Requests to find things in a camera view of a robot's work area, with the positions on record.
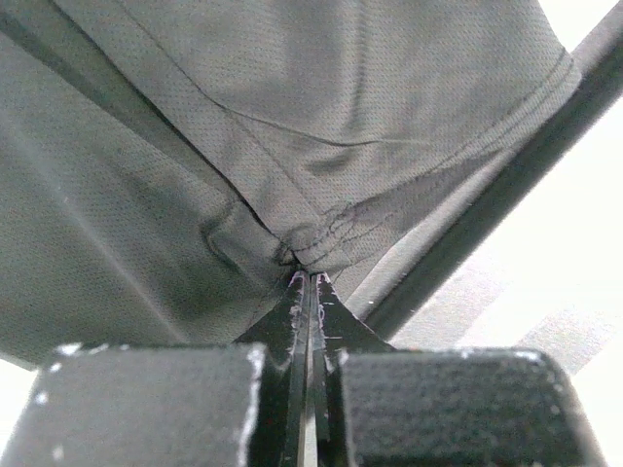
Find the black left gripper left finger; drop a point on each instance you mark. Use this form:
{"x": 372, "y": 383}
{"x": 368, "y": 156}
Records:
{"x": 241, "y": 404}

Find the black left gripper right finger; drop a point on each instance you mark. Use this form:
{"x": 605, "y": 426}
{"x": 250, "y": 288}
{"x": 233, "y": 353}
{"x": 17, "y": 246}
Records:
{"x": 377, "y": 405}

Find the black t shirt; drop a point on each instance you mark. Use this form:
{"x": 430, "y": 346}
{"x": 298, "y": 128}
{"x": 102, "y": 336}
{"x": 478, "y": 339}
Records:
{"x": 167, "y": 165}

